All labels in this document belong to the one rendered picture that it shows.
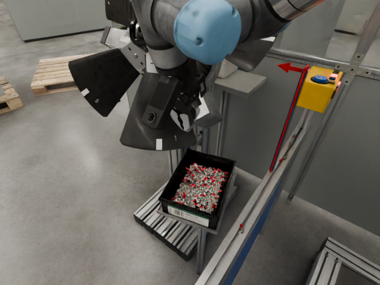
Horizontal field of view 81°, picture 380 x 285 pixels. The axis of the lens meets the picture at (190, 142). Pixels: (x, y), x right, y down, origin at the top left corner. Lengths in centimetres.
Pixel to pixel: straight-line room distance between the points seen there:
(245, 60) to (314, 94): 34
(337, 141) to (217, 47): 123
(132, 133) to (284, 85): 96
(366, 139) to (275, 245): 79
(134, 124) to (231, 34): 43
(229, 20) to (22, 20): 581
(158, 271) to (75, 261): 50
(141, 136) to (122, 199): 114
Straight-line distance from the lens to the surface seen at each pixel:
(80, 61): 90
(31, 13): 603
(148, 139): 66
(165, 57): 42
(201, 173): 72
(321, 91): 82
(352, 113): 138
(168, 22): 33
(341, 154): 151
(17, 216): 200
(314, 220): 180
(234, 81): 126
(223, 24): 30
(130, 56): 80
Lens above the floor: 137
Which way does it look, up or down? 40 degrees down
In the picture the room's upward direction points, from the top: straight up
